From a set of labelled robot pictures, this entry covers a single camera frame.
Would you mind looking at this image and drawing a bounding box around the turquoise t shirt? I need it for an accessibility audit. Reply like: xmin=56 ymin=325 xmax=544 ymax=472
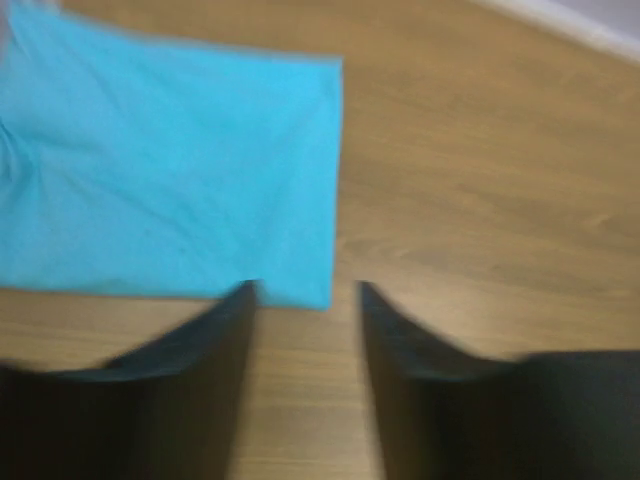
xmin=1 ymin=1 xmax=343 ymax=310

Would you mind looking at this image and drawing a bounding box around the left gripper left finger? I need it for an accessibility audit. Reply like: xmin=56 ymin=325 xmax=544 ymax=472
xmin=49 ymin=279 xmax=259 ymax=480

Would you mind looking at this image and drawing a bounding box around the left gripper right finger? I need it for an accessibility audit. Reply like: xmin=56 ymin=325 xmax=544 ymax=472
xmin=355 ymin=280 xmax=526 ymax=480

